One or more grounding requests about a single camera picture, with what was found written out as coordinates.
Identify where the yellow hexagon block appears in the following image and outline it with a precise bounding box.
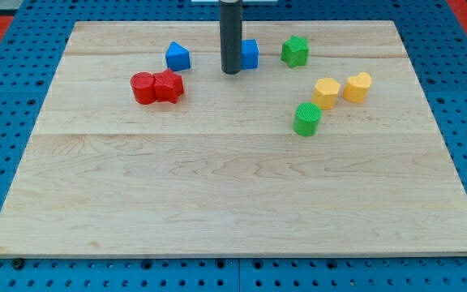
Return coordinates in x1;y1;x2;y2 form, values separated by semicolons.
311;78;341;110

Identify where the red cylinder block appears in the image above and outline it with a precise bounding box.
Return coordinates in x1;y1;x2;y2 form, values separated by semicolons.
130;72;157;105

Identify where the blue cube block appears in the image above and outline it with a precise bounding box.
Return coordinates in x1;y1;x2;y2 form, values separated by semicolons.
241;39;259;70

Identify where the red star block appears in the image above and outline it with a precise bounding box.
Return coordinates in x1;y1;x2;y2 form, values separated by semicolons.
153;68;184;104

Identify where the green cylinder block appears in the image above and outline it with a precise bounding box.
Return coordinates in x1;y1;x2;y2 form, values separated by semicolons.
293;102;322;137

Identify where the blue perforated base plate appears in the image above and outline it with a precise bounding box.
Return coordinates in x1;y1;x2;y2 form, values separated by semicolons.
0;0;467;291

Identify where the green star block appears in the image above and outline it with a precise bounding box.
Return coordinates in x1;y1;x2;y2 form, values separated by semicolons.
281;35;309;68

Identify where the blue triangle block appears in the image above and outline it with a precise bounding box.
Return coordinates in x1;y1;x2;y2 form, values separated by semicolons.
165;41;191;71

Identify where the light wooden board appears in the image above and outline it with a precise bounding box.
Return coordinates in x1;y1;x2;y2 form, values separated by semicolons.
0;20;467;259

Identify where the yellow heart block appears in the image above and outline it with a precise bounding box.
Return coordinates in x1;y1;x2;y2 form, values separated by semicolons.
342;71;372;104

